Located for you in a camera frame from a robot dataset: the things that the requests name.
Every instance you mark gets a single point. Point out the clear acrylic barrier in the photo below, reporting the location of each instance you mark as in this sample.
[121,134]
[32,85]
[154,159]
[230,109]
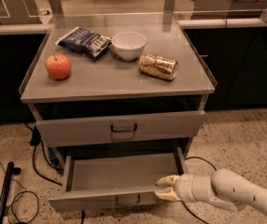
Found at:
[40,11]

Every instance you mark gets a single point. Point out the grey drawer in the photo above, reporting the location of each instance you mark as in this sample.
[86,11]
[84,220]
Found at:
[122,179]
[114,129]

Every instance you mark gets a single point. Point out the gold soda can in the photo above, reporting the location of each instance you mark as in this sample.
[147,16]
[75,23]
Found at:
[158,66]

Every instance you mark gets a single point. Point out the black pole on floor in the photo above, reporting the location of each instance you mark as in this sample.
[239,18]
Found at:
[10,171]

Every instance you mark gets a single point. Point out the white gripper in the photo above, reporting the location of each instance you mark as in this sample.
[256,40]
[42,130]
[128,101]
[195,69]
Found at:
[185,188]

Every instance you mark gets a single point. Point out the white bowl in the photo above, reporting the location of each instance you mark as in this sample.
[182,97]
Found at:
[128,45]

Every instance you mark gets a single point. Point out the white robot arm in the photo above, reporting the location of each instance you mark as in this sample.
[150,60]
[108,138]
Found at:
[224,189]

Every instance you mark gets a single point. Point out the grey drawer cabinet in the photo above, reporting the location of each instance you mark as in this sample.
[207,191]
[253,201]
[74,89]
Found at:
[111,86]

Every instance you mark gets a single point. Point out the grey top drawer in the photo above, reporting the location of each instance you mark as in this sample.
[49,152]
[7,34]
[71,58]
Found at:
[114,129]

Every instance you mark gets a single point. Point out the red apple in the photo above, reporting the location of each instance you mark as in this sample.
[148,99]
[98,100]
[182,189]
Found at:
[58,66]

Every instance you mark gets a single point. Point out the blue chip bag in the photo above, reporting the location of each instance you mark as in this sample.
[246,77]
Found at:
[85,42]

